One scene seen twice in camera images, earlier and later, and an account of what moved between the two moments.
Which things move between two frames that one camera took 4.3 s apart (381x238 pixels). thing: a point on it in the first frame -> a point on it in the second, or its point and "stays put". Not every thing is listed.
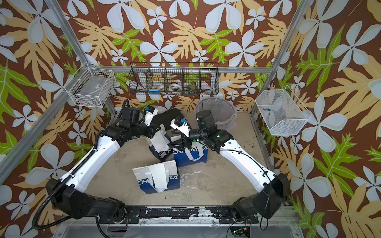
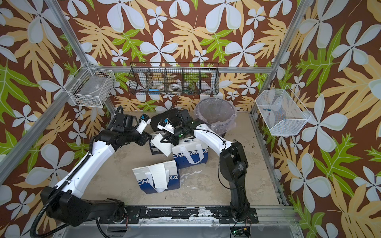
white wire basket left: [91, 87] stays put
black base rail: [181, 214] stays put
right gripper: [182, 143] -> [172, 139]
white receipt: [159, 176] stays put
